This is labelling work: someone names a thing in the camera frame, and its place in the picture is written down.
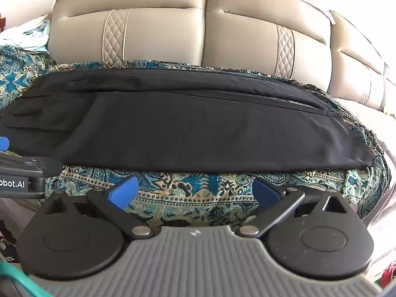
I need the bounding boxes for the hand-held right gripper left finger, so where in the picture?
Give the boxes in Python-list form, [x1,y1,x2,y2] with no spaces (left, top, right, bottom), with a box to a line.
[43,176,157,240]

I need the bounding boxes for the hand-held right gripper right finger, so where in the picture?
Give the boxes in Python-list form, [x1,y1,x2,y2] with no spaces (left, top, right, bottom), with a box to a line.
[238,177,351,239]

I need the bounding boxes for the black pants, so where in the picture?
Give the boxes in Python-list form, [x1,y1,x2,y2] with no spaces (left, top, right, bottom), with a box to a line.
[0,68,377,174]

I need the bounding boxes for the person's floral clothing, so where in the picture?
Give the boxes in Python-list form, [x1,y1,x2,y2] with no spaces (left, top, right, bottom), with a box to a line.
[0,220,20,263]

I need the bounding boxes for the teal paisley patterned blanket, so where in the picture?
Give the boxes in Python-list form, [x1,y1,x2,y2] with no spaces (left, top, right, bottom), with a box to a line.
[0,45,393,227]

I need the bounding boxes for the light blue cloth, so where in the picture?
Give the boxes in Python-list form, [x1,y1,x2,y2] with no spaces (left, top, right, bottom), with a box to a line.
[0,19,52,52]

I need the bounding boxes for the red object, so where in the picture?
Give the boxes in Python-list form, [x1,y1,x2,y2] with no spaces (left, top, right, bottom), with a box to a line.
[382,260,396,289]

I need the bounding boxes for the green cable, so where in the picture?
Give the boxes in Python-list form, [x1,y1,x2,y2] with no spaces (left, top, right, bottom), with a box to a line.
[0,254,47,297]

